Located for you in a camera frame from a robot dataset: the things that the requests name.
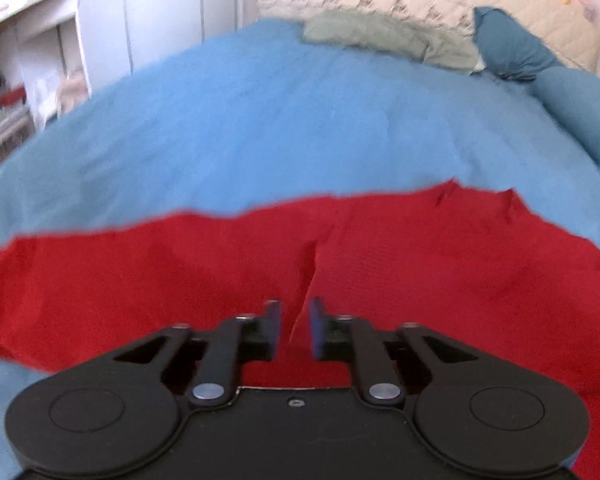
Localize red small garment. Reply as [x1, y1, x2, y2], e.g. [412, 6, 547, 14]
[0, 182, 600, 479]

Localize light blue duvet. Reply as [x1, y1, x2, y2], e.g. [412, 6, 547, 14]
[532, 67, 600, 166]

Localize light blue bed sheet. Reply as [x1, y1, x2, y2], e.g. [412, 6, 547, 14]
[0, 16, 600, 480]

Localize white shelf unit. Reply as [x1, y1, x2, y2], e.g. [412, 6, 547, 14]
[0, 0, 124, 176]

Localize dark blue pillow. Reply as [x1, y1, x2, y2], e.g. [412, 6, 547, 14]
[474, 6, 562, 81]

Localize pale green folded cloth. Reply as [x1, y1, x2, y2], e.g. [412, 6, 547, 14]
[302, 11, 486, 74]

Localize white wardrobe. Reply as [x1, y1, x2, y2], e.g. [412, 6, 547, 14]
[76, 0, 258, 93]

